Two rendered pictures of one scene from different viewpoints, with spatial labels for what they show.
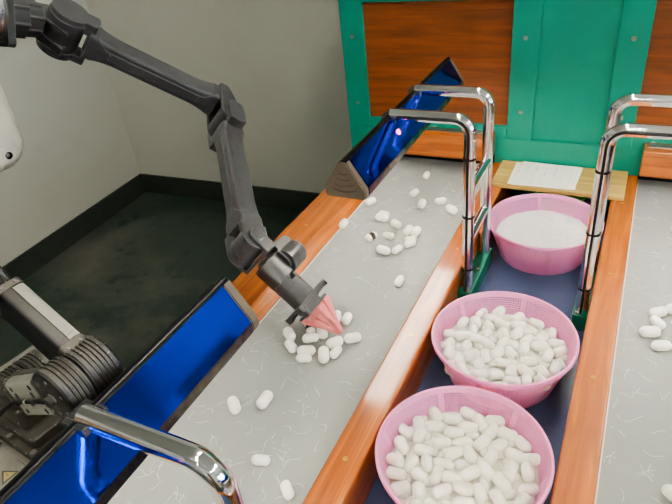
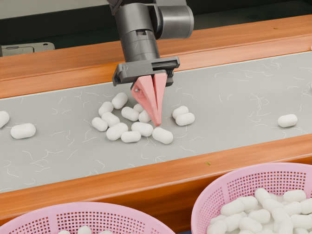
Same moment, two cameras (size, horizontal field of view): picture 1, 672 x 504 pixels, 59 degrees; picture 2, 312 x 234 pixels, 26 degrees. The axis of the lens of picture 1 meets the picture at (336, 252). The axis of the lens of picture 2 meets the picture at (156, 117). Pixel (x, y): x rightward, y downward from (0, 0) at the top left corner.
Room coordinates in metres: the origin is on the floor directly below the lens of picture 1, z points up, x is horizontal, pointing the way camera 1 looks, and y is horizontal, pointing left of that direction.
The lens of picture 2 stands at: (0.22, -0.59, 1.31)
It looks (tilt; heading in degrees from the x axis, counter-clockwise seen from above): 31 degrees down; 42
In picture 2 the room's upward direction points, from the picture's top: straight up
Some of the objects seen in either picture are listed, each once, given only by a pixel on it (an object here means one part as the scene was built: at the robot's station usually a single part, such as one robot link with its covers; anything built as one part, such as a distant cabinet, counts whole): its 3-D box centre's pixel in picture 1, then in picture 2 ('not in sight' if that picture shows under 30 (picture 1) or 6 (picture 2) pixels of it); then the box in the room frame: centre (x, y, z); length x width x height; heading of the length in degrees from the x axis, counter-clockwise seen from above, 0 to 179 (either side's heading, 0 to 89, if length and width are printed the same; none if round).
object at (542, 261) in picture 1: (542, 235); not in sight; (1.20, -0.51, 0.72); 0.27 x 0.27 x 0.10
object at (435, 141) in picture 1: (441, 142); not in sight; (1.61, -0.35, 0.83); 0.30 x 0.06 x 0.07; 60
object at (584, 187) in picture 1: (558, 179); not in sight; (1.39, -0.62, 0.77); 0.33 x 0.15 x 0.01; 60
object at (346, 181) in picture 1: (405, 115); not in sight; (1.19, -0.18, 1.08); 0.62 x 0.08 x 0.07; 150
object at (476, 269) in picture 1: (441, 195); not in sight; (1.15, -0.25, 0.90); 0.20 x 0.19 x 0.45; 150
